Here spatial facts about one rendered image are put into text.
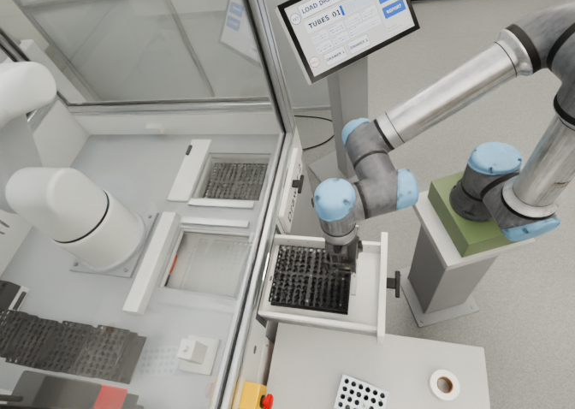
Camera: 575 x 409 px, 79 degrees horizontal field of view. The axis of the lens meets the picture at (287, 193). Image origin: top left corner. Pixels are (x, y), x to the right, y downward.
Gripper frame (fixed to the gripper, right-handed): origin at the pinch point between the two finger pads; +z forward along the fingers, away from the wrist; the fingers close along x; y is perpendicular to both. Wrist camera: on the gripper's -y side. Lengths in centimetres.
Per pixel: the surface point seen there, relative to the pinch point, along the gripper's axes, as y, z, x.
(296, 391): 31.6, 21.8, -12.2
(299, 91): -160, 79, -52
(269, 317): 15.4, 9.7, -20.5
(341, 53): -85, -3, -9
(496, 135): -134, 98, 77
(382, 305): 9.9, 5.0, 9.8
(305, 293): 7.2, 10.7, -11.5
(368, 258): -6.6, 14.2, 5.4
